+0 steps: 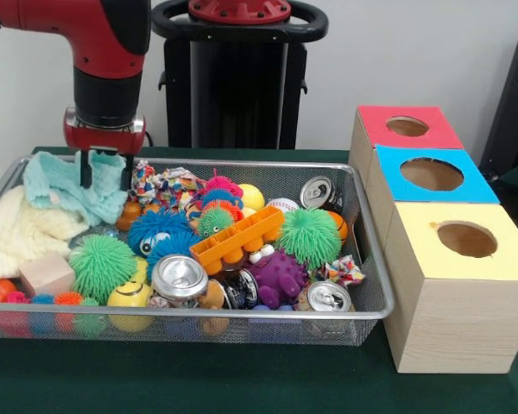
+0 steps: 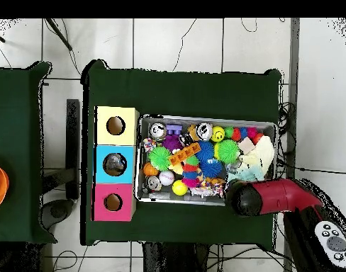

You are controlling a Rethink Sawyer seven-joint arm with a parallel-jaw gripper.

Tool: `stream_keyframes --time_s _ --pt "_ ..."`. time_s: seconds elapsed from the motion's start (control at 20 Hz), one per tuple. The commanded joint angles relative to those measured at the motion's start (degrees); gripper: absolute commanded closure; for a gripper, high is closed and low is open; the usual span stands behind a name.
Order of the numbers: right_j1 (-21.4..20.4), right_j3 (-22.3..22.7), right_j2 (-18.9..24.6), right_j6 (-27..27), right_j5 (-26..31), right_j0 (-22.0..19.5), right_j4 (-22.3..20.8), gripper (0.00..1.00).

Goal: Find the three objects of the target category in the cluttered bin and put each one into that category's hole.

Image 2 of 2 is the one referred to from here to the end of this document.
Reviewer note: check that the mint knitted cloth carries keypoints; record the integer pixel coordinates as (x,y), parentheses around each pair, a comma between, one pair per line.
(248,172)

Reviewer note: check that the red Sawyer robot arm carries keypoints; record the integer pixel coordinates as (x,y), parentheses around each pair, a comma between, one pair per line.
(278,195)

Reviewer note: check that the wooden box with three holes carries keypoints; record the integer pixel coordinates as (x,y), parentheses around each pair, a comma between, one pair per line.
(116,138)

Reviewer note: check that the purple monster toy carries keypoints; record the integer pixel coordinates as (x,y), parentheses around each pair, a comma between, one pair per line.
(171,143)

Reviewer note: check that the orange toy building block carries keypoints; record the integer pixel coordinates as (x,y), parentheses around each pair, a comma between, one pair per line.
(184,153)

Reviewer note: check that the green spiky rubber ball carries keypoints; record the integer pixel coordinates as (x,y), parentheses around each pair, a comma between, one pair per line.
(158,158)

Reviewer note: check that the silver drink can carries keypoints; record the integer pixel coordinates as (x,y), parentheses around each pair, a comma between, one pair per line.
(157,131)

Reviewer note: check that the crushed silver can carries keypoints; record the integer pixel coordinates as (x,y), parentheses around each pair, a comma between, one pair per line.
(203,131)

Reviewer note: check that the yellow smiley ball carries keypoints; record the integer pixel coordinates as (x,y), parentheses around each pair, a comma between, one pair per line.
(217,133)

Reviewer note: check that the dark green table cloth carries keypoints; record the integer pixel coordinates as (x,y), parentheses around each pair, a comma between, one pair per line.
(184,93)
(17,113)

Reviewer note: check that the cream knitted cloth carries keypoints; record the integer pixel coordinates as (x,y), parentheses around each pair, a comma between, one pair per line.
(261,155)

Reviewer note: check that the grey stand base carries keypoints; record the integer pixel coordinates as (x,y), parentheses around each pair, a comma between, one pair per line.
(58,211)

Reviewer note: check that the black tripod leg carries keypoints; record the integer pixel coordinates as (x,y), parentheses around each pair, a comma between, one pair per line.
(59,34)

